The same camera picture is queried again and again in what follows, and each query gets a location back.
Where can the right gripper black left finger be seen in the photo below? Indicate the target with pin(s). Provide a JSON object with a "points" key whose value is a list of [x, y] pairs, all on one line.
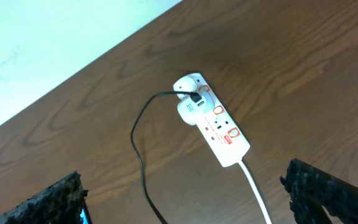
{"points": [[60, 203]]}

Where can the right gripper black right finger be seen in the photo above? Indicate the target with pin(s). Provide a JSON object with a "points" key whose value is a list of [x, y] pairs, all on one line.
{"points": [[316, 195]]}

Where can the blue Galaxy smartphone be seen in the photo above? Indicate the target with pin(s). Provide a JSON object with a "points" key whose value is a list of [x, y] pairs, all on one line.
{"points": [[85, 216]]}

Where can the white charger adapter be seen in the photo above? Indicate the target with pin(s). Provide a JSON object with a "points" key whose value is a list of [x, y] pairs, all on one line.
{"points": [[192, 112]]}

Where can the black charger plug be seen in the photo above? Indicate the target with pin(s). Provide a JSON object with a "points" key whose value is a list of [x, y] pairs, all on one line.
{"points": [[195, 97]]}

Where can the white power strip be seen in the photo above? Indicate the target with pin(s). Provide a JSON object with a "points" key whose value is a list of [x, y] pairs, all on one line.
{"points": [[222, 134]]}

